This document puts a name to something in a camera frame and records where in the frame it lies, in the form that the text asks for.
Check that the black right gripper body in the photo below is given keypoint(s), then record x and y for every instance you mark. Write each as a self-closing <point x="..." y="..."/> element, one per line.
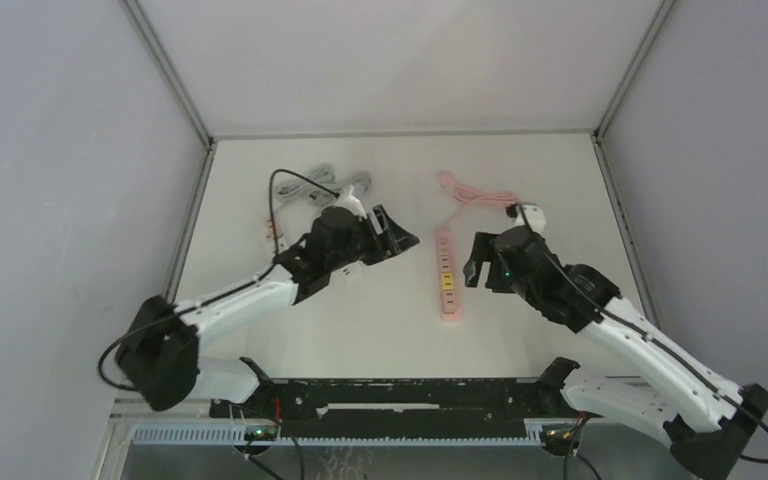
<point x="498" y="279"/>

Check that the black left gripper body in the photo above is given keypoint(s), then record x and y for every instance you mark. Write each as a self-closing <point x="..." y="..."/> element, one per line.
<point x="364" y="245"/>

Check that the yellow charger plug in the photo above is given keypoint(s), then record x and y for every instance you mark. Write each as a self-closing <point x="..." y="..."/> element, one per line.
<point x="447" y="282"/>

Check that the pink charger plug with prongs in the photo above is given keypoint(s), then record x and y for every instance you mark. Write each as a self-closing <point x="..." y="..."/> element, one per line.
<point x="443" y="247"/>

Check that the pink power strip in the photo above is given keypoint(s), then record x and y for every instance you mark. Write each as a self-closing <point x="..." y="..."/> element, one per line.
<point x="447" y="233"/>

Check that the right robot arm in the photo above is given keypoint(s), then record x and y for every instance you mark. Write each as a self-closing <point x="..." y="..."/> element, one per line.
<point x="704" y="419"/>

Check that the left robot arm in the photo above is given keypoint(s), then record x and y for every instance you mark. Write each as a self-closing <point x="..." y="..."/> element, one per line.
<point x="163" y="354"/>

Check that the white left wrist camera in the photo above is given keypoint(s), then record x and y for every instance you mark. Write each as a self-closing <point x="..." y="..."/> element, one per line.
<point x="348" y="201"/>

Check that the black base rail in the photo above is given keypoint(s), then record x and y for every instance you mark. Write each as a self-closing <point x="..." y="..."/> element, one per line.
<point x="401" y="409"/>

